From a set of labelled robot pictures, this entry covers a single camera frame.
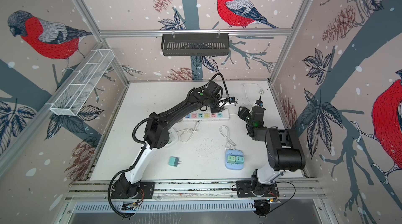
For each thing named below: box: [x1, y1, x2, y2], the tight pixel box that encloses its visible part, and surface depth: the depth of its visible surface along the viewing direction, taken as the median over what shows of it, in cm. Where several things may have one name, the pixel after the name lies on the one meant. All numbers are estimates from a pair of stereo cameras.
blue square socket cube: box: [224, 149, 245, 171], surface depth 81 cm
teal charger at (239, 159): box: [234, 155, 245, 165], surface depth 78 cm
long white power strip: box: [182, 109, 230, 122], surface depth 100 cm
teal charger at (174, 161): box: [168, 156, 182, 167], surface depth 83 cm
